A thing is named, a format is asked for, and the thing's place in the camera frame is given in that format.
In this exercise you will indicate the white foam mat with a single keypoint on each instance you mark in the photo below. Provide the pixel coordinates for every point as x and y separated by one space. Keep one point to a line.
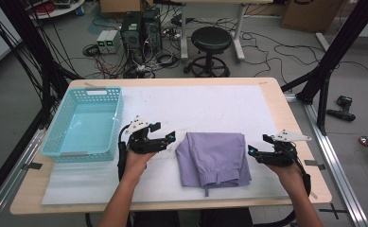
203 104

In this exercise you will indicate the aluminium floor rail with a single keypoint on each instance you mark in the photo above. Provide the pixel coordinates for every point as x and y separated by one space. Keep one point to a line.
11 179
329 157

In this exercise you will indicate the white bench power supply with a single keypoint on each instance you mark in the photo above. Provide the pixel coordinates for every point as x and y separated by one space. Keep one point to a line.
101 39
113 39

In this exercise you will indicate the small cardboard box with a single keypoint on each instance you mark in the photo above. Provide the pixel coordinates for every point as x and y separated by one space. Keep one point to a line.
118 5

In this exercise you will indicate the person's left hand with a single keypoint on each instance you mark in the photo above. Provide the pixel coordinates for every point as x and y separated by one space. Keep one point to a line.
136 167

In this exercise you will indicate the black computer tower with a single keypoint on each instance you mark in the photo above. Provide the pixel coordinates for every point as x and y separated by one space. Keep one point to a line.
131 31
152 31

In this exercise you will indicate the light blue plastic basket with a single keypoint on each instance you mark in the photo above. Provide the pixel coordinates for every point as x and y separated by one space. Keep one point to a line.
87 132

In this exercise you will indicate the purple shorts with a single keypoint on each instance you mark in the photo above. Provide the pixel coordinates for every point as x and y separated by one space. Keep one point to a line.
213 157

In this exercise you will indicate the black metal frame post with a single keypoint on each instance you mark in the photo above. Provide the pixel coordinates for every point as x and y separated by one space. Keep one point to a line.
339 47
27 28

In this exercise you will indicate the round white table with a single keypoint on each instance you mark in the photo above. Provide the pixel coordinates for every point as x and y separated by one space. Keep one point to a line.
58 12

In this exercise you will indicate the person's dark pants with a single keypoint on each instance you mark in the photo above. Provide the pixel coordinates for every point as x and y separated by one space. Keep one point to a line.
159 220

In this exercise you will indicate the person's right hand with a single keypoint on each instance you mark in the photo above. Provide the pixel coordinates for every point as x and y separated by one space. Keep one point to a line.
289 179

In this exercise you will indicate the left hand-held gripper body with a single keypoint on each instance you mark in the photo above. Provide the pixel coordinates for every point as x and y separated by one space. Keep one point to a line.
140 146

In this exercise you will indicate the tan tape strip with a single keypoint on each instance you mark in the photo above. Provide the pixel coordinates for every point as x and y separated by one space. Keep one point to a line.
314 196

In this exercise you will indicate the black round stool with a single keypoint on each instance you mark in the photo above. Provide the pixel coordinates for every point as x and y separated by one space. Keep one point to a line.
211 39

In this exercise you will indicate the red caster wheel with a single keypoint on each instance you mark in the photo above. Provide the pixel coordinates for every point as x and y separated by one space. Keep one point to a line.
364 141

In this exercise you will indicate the large cardboard box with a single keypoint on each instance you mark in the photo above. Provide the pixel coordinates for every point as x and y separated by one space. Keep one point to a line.
311 15

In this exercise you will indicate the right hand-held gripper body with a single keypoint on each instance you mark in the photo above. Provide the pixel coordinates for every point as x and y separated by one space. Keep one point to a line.
282 157

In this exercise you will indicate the white desk frame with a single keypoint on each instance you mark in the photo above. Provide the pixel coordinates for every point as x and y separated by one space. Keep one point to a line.
184 31

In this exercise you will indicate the grey tape piece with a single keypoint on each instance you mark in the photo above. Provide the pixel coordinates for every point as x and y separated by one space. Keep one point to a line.
33 166
317 164

